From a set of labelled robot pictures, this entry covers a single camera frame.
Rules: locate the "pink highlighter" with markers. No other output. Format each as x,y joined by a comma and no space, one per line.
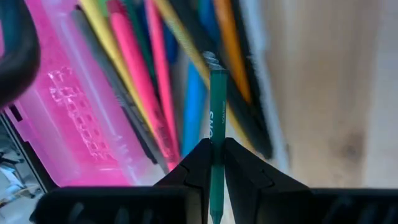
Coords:
136,71

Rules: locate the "black pen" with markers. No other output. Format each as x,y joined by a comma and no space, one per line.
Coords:
191,21
252,93

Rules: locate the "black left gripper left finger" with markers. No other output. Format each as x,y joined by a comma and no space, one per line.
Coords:
140,205

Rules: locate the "yellow highlighter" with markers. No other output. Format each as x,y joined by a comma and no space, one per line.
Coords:
105,40

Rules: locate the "grey marker pen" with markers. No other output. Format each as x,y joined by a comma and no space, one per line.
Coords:
122,99

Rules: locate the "clear plastic supply box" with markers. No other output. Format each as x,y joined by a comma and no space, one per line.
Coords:
264,77

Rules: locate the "pink plastic pencil case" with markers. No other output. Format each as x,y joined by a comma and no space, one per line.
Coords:
77,109

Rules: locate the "green crayon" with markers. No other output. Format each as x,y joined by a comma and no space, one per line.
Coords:
218,102
140,31

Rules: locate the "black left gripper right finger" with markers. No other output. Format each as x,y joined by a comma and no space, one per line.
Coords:
295,205

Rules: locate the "black table edge frame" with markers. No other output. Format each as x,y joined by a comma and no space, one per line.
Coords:
31,155

